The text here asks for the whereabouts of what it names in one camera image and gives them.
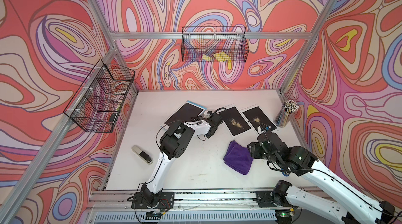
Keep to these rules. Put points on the black wire basket back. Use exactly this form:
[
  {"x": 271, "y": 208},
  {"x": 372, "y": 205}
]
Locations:
[{"x": 208, "y": 40}]

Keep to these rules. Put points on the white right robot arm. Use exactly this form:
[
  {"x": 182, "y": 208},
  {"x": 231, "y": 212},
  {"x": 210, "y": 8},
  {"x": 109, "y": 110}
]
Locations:
[{"x": 347, "y": 204}]

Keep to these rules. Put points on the black wire basket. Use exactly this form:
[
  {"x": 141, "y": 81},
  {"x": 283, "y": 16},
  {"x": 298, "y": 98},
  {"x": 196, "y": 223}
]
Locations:
[
  {"x": 97, "y": 104},
  {"x": 208, "y": 40}
]

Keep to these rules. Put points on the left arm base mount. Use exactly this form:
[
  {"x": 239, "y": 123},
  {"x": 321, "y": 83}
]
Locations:
[{"x": 147, "y": 200}]

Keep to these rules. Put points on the blue white drawing tablet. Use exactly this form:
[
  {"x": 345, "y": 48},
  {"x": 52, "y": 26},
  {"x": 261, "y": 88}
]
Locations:
[{"x": 185, "y": 113}]

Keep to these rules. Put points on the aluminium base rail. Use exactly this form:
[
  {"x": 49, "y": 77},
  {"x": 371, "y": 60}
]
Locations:
[{"x": 246, "y": 206}]

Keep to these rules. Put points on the yellow cloth in basket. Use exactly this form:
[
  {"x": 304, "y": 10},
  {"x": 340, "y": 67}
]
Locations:
[{"x": 217, "y": 57}]

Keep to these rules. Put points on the cup of coloured pencils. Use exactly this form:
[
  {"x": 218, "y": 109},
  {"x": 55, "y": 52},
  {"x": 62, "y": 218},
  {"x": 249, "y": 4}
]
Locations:
[{"x": 289, "y": 108}]

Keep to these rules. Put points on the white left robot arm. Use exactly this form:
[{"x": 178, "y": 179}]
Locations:
[{"x": 175, "y": 141}]

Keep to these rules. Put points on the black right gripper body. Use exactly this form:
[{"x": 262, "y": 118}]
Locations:
[{"x": 258, "y": 153}]

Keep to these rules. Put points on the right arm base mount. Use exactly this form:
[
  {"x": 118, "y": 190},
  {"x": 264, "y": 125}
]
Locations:
[{"x": 275, "y": 197}]

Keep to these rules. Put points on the black wire basket left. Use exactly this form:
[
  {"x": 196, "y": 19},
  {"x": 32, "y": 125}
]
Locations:
[{"x": 97, "y": 104}]

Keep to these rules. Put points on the purple microfiber cloth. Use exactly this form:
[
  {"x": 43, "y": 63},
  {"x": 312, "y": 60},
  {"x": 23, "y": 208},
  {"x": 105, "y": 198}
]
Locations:
[{"x": 238, "y": 158}]

